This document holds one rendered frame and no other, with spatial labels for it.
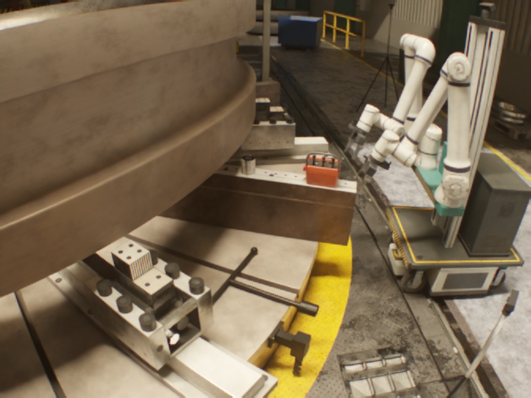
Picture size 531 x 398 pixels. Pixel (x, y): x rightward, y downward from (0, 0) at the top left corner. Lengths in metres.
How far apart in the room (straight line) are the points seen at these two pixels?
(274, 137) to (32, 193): 2.27
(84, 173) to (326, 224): 1.48
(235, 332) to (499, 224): 1.74
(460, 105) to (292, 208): 1.17
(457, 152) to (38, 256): 1.89
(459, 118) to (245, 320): 1.44
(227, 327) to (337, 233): 0.93
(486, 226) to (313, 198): 1.14
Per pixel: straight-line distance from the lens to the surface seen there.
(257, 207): 2.44
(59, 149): 1.50
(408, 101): 2.47
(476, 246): 2.67
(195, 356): 1.65
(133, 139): 1.66
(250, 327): 1.95
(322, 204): 2.35
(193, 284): 1.57
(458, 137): 2.01
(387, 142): 2.07
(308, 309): 2.00
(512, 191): 2.55
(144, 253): 1.56
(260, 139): 3.26
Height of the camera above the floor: 1.77
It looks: 31 degrees down
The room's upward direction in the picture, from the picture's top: 1 degrees clockwise
